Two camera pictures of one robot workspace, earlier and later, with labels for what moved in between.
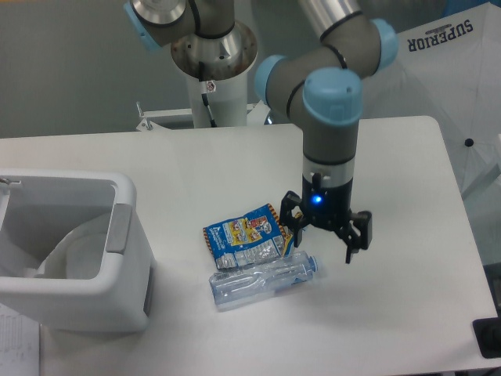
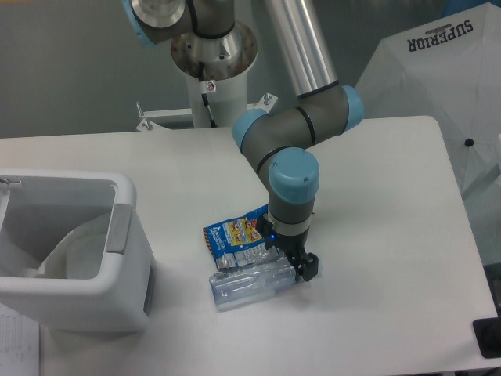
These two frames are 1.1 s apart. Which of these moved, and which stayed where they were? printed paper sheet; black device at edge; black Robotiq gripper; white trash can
Moved: black Robotiq gripper
Stayed: white trash can; printed paper sheet; black device at edge
